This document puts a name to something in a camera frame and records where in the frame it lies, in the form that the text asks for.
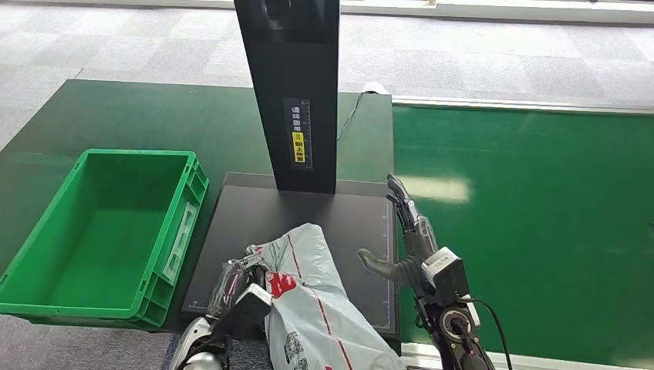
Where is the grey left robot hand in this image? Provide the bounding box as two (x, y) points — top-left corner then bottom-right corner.
(207, 254), (272, 321)

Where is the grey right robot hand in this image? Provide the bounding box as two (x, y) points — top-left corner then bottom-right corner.
(356, 173), (440, 298)

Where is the grey plastic mailer package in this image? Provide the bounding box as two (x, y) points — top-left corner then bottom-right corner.
(244, 223), (408, 370)

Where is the green conveyor belt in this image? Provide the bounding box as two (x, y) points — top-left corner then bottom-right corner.
(392, 104), (654, 367)

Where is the green plastic crate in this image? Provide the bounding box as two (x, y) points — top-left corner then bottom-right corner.
(0, 148), (210, 329)

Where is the black and yellow label sticker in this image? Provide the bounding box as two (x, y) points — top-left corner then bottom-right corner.
(282, 96), (314, 172)

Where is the black scanner column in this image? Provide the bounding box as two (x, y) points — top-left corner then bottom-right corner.
(234, 0), (341, 195)

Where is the white floor ledge strip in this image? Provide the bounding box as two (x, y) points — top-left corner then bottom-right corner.
(0, 0), (654, 25)

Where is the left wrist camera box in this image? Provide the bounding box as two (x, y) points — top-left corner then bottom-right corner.
(224, 283), (273, 342)

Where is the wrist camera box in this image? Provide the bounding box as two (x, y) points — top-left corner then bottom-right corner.
(224, 283), (273, 342)
(420, 247), (471, 303)

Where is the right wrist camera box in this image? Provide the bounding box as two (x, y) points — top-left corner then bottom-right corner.
(420, 247), (471, 303)

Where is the black scanner base plate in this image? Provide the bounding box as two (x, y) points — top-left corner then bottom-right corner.
(181, 172), (399, 338)

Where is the silver conveyor side rail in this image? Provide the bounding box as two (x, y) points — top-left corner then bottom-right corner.
(400, 341), (654, 370)
(391, 95), (654, 115)

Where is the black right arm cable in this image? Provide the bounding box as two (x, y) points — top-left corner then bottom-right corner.
(458, 298), (514, 370)

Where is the thin black power cable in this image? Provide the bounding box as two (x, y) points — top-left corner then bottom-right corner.
(337, 92), (364, 143)

